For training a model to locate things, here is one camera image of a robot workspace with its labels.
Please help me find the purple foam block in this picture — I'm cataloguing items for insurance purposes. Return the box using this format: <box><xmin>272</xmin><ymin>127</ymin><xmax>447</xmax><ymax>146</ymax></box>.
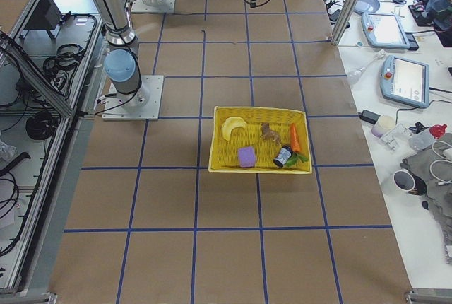
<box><xmin>237</xmin><ymin>146</ymin><xmax>257</xmax><ymax>168</ymax></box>

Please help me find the coiled black cable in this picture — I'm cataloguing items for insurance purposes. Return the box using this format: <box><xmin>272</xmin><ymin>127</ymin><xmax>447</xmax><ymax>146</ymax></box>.
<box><xmin>25</xmin><ymin>110</ymin><xmax>59</xmax><ymax>141</ymax></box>

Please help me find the yellow toy banana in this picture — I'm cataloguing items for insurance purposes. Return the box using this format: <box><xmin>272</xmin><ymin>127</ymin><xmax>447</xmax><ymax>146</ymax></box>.
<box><xmin>221</xmin><ymin>117</ymin><xmax>247</xmax><ymax>141</ymax></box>

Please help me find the brown toy animal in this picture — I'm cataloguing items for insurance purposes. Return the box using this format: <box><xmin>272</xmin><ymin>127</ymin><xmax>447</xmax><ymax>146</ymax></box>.
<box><xmin>261</xmin><ymin>122</ymin><xmax>282</xmax><ymax>146</ymax></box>

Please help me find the lower teach pendant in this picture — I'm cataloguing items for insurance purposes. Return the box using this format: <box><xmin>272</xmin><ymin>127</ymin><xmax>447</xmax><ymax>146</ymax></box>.
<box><xmin>380</xmin><ymin>55</ymin><xmax>430</xmax><ymax>108</ymax></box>

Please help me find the black power adapter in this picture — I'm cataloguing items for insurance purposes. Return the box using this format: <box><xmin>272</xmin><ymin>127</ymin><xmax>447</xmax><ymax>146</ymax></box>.
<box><xmin>359</xmin><ymin>110</ymin><xmax>381</xmax><ymax>125</ymax></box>

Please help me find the white mug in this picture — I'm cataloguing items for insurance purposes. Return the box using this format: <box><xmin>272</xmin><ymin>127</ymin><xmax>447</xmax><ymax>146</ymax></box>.
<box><xmin>392</xmin><ymin>170</ymin><xmax>427</xmax><ymax>196</ymax></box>

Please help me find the blue plate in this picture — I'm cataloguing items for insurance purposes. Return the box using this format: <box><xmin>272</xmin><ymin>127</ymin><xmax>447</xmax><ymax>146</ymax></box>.
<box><xmin>354</xmin><ymin>0</ymin><xmax>381</xmax><ymax>15</ymax></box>

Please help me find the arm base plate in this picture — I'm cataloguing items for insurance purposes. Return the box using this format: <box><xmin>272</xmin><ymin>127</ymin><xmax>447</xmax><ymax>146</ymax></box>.
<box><xmin>131</xmin><ymin>0</ymin><xmax>176</xmax><ymax>14</ymax></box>
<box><xmin>101</xmin><ymin>75</ymin><xmax>164</xmax><ymax>121</ymax></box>

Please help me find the teach pendant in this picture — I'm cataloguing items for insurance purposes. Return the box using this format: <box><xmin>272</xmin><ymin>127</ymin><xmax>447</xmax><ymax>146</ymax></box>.
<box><xmin>361</xmin><ymin>13</ymin><xmax>411</xmax><ymax>49</ymax></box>
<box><xmin>380</xmin><ymin>55</ymin><xmax>430</xmax><ymax>108</ymax></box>

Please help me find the black monitor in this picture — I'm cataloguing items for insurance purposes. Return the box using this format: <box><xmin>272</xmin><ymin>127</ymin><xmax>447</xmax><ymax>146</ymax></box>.
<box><xmin>20</xmin><ymin>0</ymin><xmax>63</xmax><ymax>40</ymax></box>

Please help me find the lavender white jar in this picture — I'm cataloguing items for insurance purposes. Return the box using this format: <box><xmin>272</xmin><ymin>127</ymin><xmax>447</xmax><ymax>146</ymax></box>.
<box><xmin>371</xmin><ymin>115</ymin><xmax>396</xmax><ymax>137</ymax></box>

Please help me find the small dark can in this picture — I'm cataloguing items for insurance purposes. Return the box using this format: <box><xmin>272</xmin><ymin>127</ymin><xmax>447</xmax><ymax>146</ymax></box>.
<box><xmin>273</xmin><ymin>145</ymin><xmax>293</xmax><ymax>168</ymax></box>

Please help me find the upper teach pendant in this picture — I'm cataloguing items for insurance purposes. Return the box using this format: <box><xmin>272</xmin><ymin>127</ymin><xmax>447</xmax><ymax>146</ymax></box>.
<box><xmin>361</xmin><ymin>13</ymin><xmax>411</xmax><ymax>49</ymax></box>

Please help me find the yellow plastic basket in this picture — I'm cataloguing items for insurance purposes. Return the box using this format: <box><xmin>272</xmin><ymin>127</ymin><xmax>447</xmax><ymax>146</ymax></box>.
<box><xmin>208</xmin><ymin>106</ymin><xmax>312</xmax><ymax>174</ymax></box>

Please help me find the orange toy carrot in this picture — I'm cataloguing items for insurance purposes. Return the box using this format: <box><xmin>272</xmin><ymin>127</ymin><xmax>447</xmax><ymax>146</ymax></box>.
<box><xmin>290</xmin><ymin>123</ymin><xmax>301</xmax><ymax>153</ymax></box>

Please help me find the grey cloth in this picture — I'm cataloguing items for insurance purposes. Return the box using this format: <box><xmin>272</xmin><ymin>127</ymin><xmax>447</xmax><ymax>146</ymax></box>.
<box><xmin>400</xmin><ymin>141</ymin><xmax>451</xmax><ymax>264</ymax></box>

